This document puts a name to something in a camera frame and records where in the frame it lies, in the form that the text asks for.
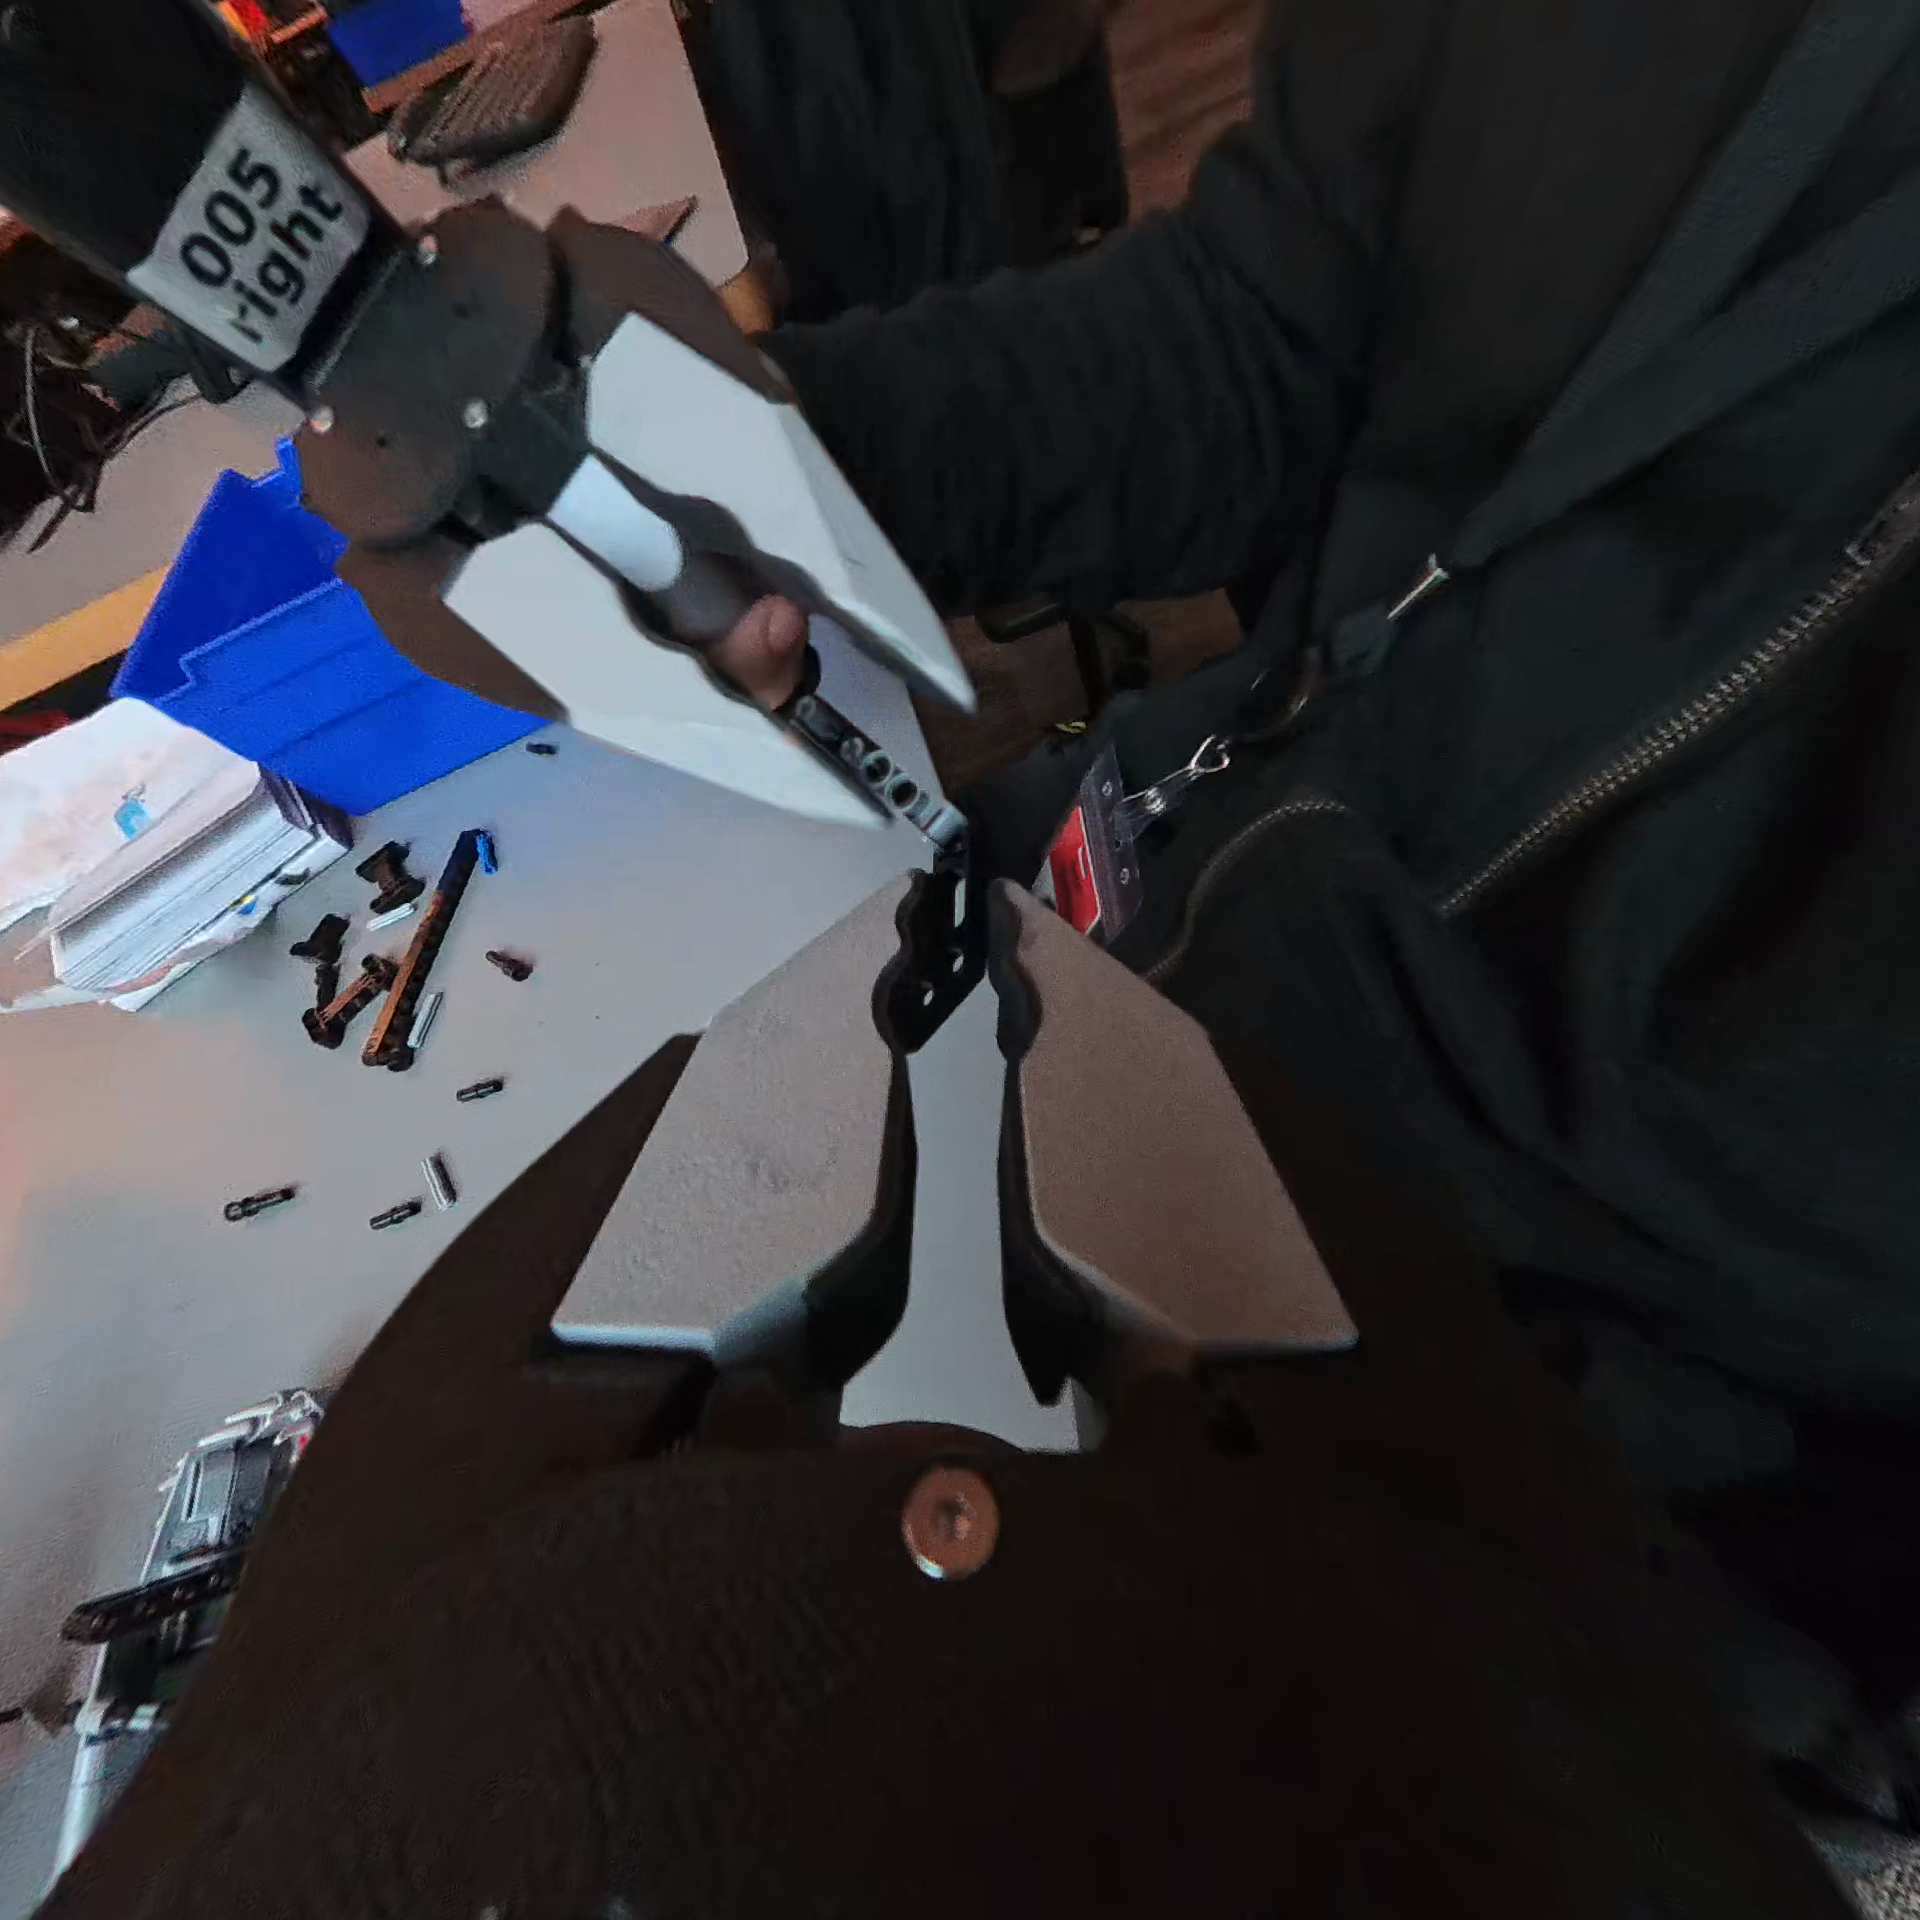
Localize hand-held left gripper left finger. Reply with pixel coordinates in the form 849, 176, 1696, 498
552, 873, 920, 1393

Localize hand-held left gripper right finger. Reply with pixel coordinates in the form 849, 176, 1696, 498
986, 878, 1362, 1409

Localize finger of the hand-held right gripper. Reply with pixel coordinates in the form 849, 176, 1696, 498
547, 209, 981, 720
336, 515, 906, 832

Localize black lego beam with holes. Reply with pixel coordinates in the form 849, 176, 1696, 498
780, 691, 975, 850

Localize black lego connector piece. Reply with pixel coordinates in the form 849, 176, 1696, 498
875, 858, 993, 1055

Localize person's right forearm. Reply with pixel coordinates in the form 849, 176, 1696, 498
757, 134, 1382, 619

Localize scattered small lego pins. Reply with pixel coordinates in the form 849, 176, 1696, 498
222, 736, 560, 1231

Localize long black lego beam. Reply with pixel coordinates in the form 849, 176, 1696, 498
360, 832, 490, 1069

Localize short black lego beam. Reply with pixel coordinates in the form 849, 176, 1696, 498
300, 955, 401, 1050

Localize black angled lego beam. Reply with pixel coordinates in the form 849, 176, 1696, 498
61, 1543, 246, 1643

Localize person's right hand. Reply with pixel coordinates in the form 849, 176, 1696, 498
714, 593, 823, 709

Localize black keyboard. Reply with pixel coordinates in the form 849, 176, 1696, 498
387, 13, 600, 179

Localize red white badge holder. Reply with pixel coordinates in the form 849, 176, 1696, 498
1039, 745, 1151, 948

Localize blue plastic bin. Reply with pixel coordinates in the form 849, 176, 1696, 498
113, 433, 551, 819

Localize blue box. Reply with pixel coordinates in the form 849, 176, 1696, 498
323, 0, 475, 84

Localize dark cloth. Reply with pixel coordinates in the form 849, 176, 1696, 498
703, 0, 1130, 301

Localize white instruction booklet stack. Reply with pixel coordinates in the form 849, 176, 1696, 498
44, 764, 355, 999

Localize white plastic bag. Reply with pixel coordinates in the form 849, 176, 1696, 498
0, 695, 265, 932

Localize black cables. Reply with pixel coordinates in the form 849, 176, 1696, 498
0, 223, 199, 557

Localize dark lanyard with metal clip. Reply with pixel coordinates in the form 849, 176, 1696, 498
1116, 0, 1920, 827

